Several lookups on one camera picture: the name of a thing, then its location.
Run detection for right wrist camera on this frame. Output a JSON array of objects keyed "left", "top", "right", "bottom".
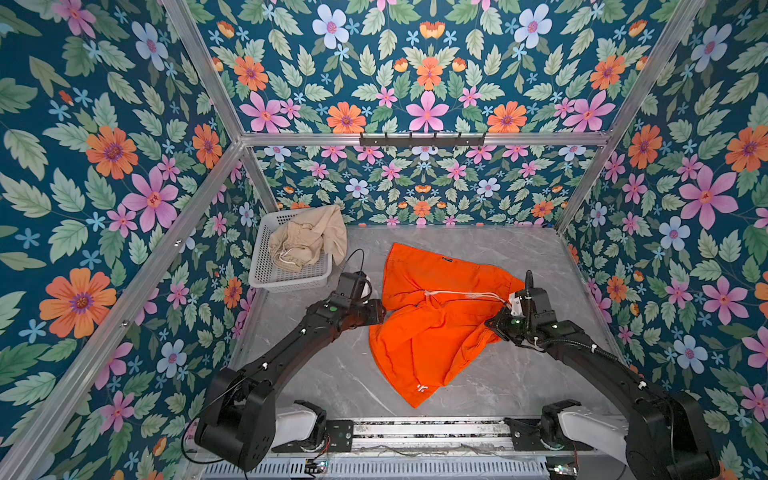
[{"left": 507, "top": 291, "right": 525, "bottom": 318}]

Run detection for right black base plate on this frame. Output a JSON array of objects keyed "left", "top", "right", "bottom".
[{"left": 503, "top": 417, "right": 593, "bottom": 452}]

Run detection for white plastic laundry basket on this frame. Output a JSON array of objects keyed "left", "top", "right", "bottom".
[{"left": 248, "top": 208, "right": 334, "bottom": 294}]

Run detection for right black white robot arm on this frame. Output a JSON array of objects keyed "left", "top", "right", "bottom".
[{"left": 485, "top": 286, "right": 720, "bottom": 479}]

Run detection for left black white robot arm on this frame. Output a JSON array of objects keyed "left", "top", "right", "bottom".
[{"left": 193, "top": 270, "right": 386, "bottom": 471}]

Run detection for black hook rail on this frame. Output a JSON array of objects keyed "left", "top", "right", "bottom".
[{"left": 358, "top": 132, "right": 486, "bottom": 149}]

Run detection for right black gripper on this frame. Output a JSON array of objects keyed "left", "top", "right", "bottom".
[{"left": 482, "top": 306, "right": 535, "bottom": 344}]

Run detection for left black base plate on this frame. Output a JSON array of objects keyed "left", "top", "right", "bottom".
[{"left": 271, "top": 420, "right": 355, "bottom": 453}]

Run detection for white ventilated cable duct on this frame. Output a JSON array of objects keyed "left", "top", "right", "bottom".
[{"left": 203, "top": 457, "right": 550, "bottom": 479}]

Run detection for orange shorts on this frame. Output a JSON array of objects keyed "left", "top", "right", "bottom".
[{"left": 369, "top": 243, "right": 524, "bottom": 408}]

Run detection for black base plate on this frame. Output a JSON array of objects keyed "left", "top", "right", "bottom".
[
  {"left": 271, "top": 420, "right": 355, "bottom": 453},
  {"left": 503, "top": 417, "right": 593, "bottom": 452}
]

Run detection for beige shorts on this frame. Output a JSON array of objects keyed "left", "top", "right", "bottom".
[{"left": 269, "top": 205, "right": 348, "bottom": 273}]

